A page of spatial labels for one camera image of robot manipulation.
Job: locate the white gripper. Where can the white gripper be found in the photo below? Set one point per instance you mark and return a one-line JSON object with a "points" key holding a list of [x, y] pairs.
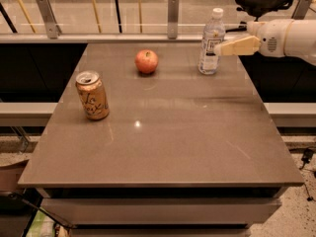
{"points": [[271, 39]]}

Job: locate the clear plastic water bottle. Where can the clear plastic water bottle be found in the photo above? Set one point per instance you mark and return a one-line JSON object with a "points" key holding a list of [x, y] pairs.
{"points": [[213, 34]]}

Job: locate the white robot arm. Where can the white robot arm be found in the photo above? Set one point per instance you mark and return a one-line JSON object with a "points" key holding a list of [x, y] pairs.
{"points": [[301, 40]]}

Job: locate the red apple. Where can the red apple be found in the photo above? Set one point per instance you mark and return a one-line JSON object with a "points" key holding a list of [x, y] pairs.
{"points": [[146, 61]]}

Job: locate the orange soda can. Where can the orange soda can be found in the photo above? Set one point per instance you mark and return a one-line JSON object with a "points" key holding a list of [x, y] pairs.
{"points": [[92, 95]]}

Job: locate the grey metal railing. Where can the grey metal railing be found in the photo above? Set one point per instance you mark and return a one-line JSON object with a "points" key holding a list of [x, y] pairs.
{"points": [[138, 19]]}

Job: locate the black power adapter with cable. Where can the black power adapter with cable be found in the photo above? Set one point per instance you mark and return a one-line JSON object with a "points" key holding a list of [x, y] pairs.
{"points": [[306, 159]]}

